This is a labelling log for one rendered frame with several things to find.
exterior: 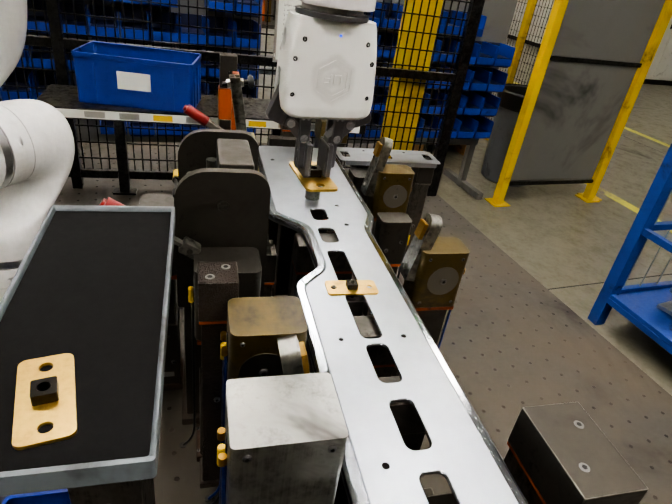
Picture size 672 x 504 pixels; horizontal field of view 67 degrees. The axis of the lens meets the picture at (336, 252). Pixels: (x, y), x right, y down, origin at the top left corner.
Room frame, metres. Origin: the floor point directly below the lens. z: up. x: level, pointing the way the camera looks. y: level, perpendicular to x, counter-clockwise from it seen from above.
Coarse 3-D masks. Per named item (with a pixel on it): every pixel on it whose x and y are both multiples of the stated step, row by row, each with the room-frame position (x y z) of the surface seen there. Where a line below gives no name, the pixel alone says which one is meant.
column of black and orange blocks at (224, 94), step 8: (224, 56) 1.35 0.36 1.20; (232, 56) 1.35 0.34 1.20; (224, 64) 1.35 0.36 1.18; (232, 64) 1.35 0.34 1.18; (224, 72) 1.35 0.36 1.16; (224, 80) 1.35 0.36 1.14; (224, 88) 1.35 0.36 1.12; (224, 96) 1.35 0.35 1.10; (224, 104) 1.35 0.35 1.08; (224, 112) 1.35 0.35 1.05; (224, 120) 1.35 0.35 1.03; (224, 128) 1.35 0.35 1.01
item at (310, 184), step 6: (312, 162) 0.60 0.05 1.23; (294, 168) 0.57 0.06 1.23; (312, 168) 0.57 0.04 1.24; (318, 168) 0.56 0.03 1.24; (300, 174) 0.56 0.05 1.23; (312, 174) 0.55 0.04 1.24; (318, 174) 0.56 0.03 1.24; (300, 180) 0.54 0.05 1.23; (306, 180) 0.54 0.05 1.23; (312, 180) 0.54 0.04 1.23; (318, 180) 0.55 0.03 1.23; (324, 180) 0.55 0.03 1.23; (330, 180) 0.55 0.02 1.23; (306, 186) 0.52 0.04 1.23; (312, 186) 0.53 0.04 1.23; (324, 186) 0.53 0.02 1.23; (330, 186) 0.53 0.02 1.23; (336, 186) 0.54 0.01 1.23
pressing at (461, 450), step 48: (288, 192) 1.01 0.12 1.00; (336, 192) 1.05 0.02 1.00; (384, 288) 0.70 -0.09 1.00; (336, 336) 0.56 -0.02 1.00; (384, 336) 0.57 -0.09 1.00; (336, 384) 0.47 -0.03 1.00; (384, 384) 0.48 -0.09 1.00; (432, 384) 0.49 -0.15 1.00; (384, 432) 0.40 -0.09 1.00; (432, 432) 0.41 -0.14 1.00; (480, 432) 0.43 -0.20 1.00; (384, 480) 0.34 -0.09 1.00; (480, 480) 0.36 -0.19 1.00
